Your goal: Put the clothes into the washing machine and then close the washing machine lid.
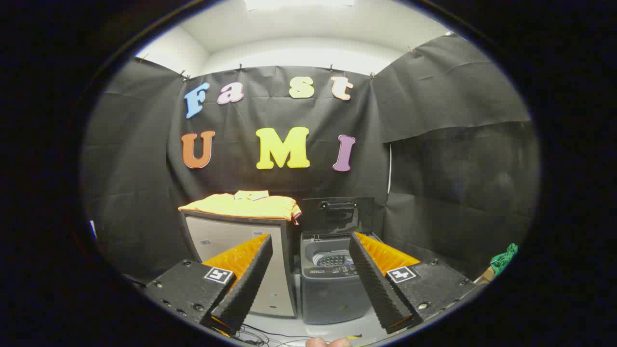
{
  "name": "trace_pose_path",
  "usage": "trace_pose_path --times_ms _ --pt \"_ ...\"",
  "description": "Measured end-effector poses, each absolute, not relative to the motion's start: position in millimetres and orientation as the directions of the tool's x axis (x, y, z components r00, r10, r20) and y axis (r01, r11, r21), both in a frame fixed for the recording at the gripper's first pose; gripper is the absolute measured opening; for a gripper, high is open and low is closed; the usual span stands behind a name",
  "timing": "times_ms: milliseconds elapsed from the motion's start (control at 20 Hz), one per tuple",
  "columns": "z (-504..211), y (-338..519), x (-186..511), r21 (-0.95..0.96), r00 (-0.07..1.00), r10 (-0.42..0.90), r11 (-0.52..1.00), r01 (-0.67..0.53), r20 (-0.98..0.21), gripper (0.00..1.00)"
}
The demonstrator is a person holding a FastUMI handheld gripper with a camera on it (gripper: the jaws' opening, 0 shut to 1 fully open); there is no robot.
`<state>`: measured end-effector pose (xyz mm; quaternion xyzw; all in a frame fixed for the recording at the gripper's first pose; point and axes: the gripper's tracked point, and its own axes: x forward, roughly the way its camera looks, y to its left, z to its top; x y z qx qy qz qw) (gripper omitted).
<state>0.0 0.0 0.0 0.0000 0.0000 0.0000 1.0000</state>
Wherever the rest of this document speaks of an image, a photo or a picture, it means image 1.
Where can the grey washing machine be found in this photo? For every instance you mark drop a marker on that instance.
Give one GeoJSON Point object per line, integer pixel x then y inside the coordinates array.
{"type": "Point", "coordinates": [332, 294]}

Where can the grey metal cabinet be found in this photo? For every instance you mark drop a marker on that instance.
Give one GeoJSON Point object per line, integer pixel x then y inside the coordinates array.
{"type": "Point", "coordinates": [217, 236]}

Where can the orange polo shirt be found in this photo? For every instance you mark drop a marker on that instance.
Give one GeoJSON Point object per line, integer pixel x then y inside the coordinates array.
{"type": "Point", "coordinates": [241, 206]}

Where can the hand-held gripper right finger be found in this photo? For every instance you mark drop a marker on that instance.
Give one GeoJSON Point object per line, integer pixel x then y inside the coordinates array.
{"type": "Point", "coordinates": [373, 284]}

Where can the black backdrop cloth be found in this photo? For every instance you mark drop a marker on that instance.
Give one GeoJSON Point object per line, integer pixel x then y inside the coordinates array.
{"type": "Point", "coordinates": [270, 183]}

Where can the green cloth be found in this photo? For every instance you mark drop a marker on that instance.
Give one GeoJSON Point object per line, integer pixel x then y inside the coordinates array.
{"type": "Point", "coordinates": [503, 259]}

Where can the dark washing machine lid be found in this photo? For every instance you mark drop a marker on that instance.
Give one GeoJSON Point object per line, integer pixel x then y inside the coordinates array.
{"type": "Point", "coordinates": [337, 214]}

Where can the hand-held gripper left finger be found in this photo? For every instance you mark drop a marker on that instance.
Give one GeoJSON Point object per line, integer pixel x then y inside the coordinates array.
{"type": "Point", "coordinates": [246, 284]}

